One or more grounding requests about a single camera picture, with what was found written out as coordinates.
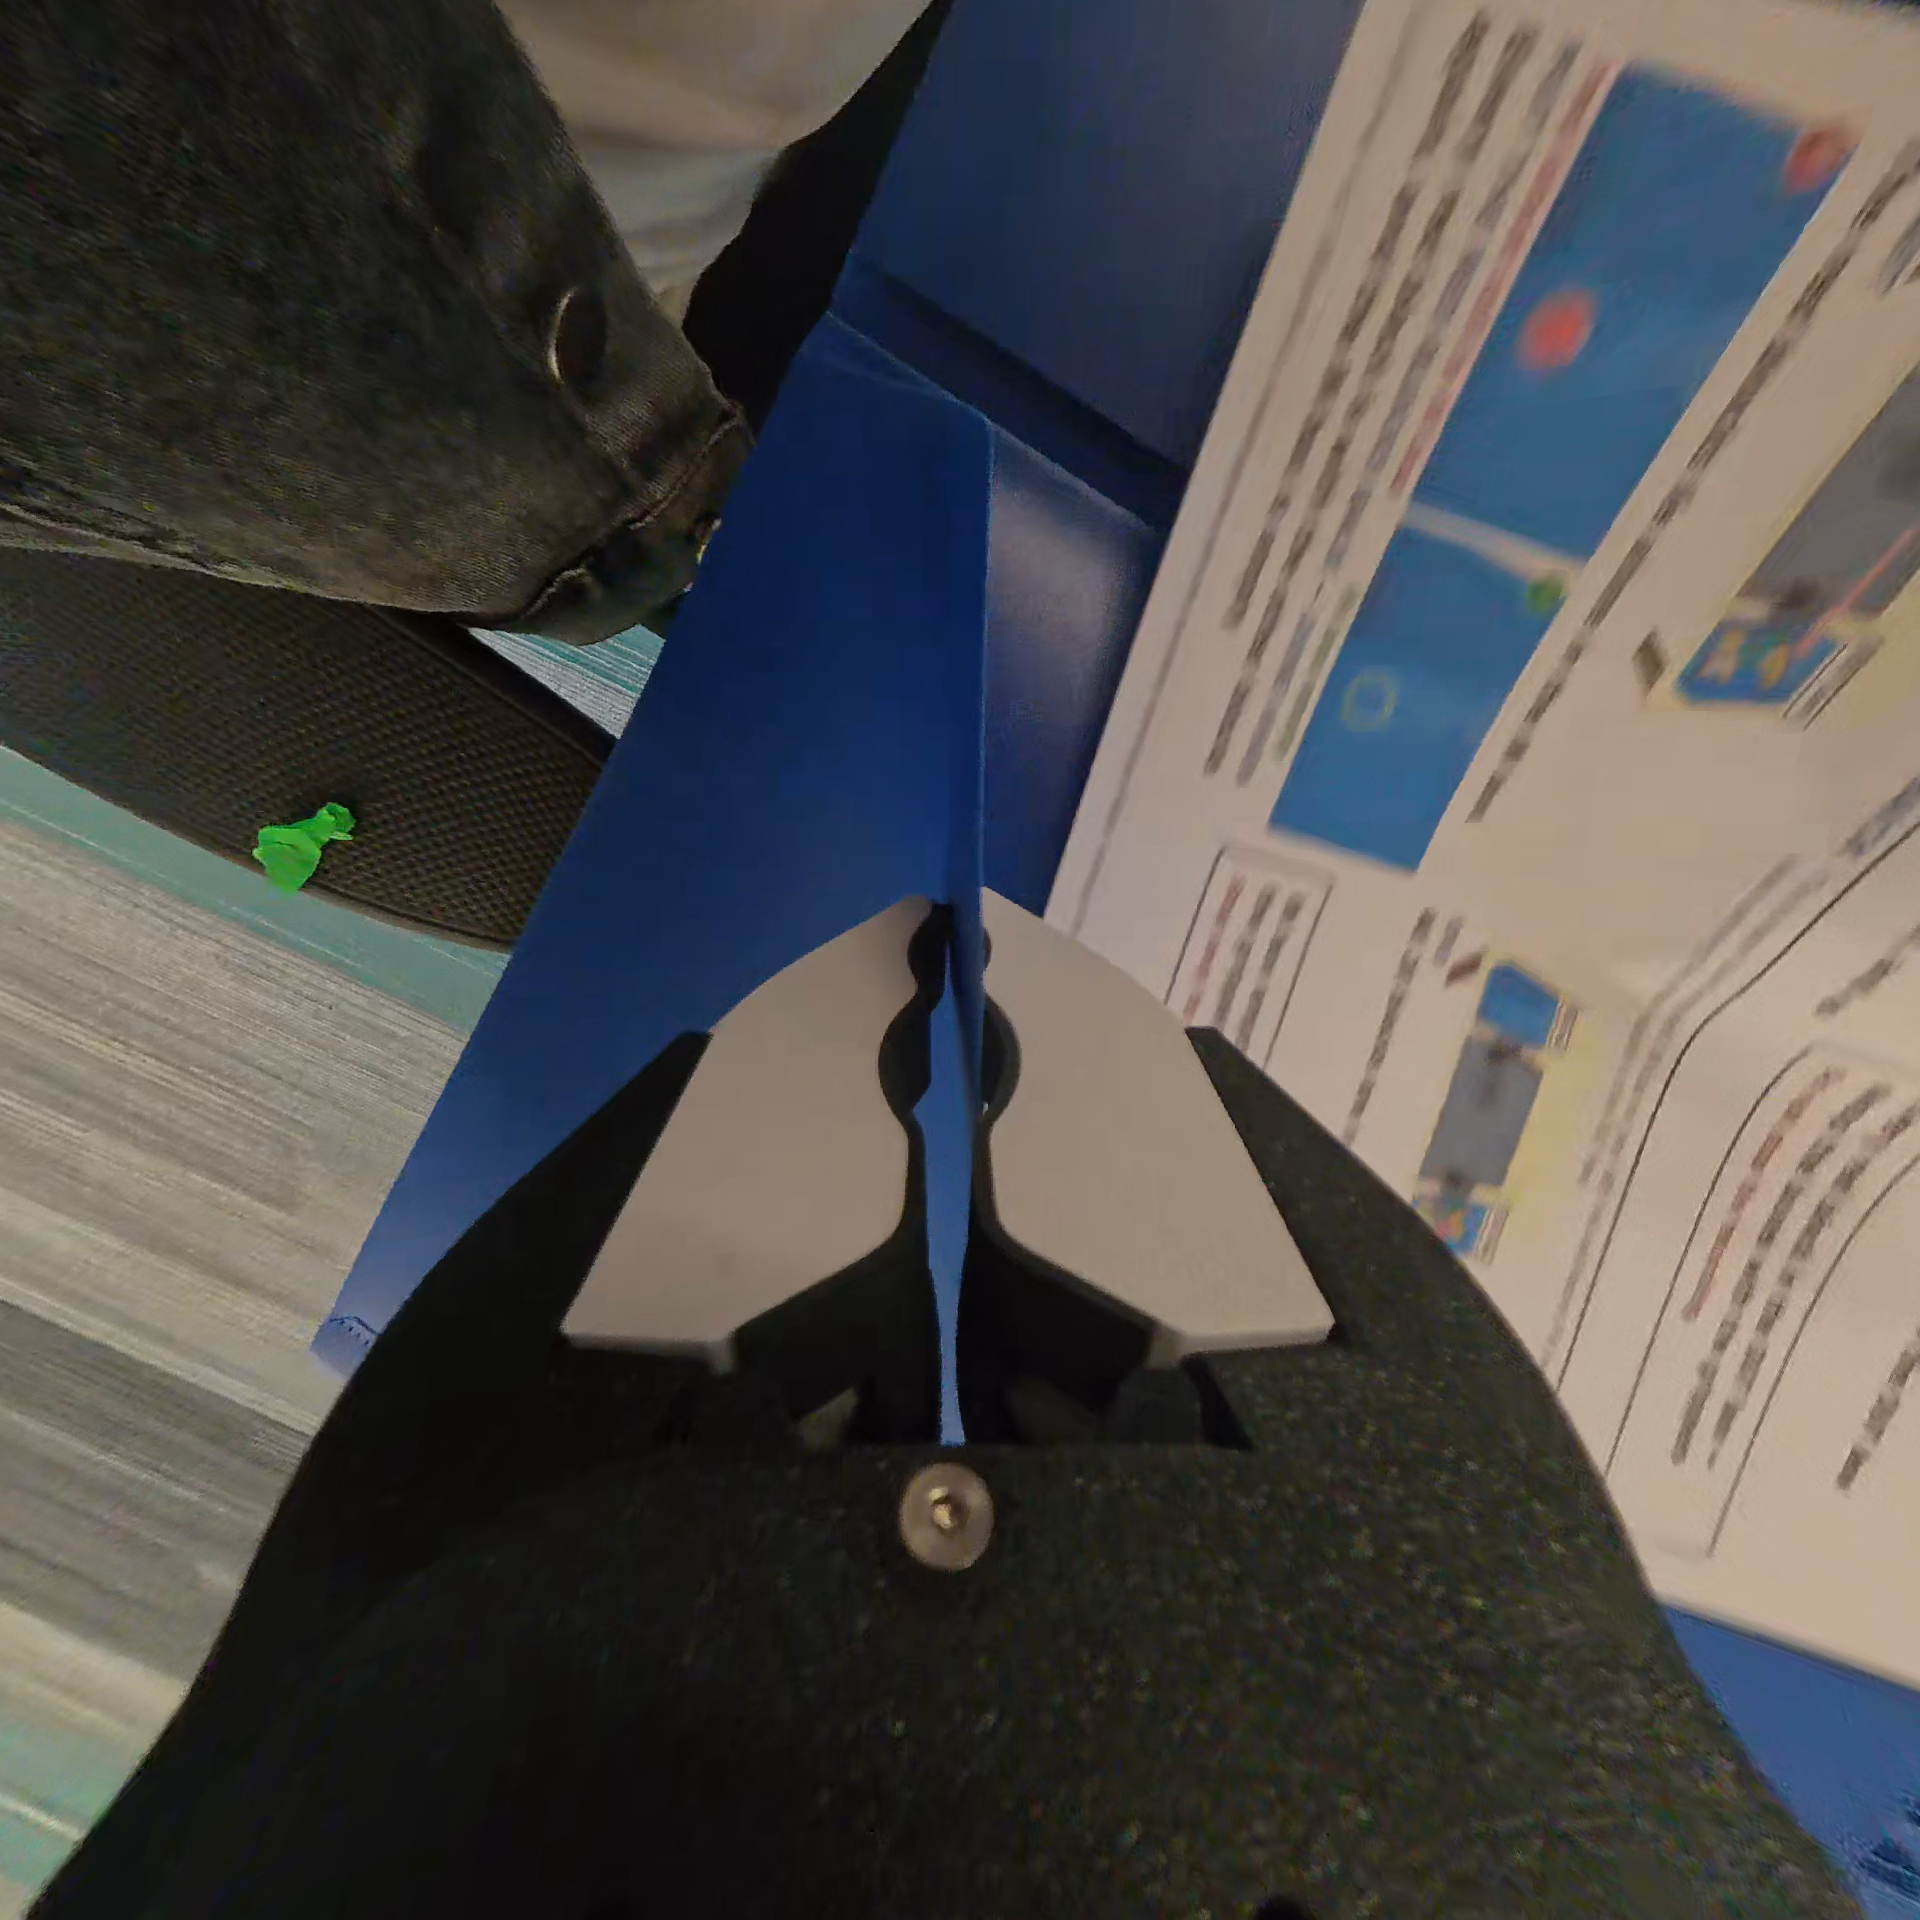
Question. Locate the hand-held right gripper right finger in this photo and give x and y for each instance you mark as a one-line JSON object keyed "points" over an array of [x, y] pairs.
{"points": [[1142, 1185]]}

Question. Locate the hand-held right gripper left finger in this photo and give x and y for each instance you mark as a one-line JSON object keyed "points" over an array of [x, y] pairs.
{"points": [[750, 1170]]}

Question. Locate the blue folding cardboard box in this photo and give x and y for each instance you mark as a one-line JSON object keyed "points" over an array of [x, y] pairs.
{"points": [[810, 720]]}

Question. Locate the colour printed instruction sheet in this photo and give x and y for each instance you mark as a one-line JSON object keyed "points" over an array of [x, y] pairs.
{"points": [[1622, 930]]}

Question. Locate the small green tag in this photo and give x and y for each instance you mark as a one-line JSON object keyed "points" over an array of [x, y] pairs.
{"points": [[299, 849]]}

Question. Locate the person's leg in dark jeans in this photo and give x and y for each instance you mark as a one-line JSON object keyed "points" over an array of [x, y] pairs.
{"points": [[299, 300]]}

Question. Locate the person's pale shirt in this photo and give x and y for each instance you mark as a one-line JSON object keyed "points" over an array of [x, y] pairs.
{"points": [[675, 120]]}

